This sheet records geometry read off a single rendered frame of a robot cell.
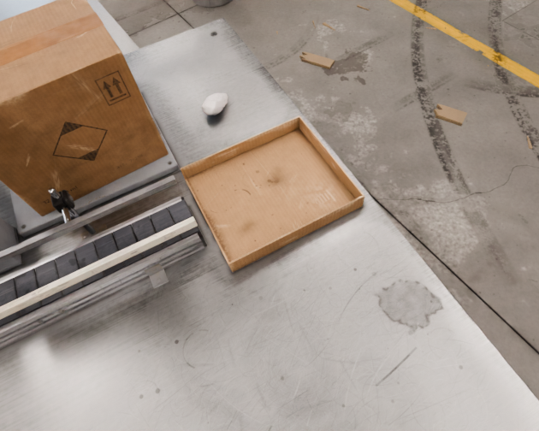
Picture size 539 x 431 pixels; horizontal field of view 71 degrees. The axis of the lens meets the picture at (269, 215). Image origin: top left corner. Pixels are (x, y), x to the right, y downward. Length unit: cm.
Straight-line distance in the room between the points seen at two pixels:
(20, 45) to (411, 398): 90
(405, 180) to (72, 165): 148
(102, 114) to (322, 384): 62
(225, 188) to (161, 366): 38
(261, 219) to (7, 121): 48
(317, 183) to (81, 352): 56
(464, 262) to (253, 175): 115
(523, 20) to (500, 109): 82
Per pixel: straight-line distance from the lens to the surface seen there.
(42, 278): 83
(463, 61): 263
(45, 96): 76
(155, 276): 78
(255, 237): 77
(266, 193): 82
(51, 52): 81
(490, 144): 221
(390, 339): 72
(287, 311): 71
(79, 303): 80
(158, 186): 72
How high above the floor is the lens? 151
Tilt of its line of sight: 59 degrees down
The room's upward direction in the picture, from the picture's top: 8 degrees counter-clockwise
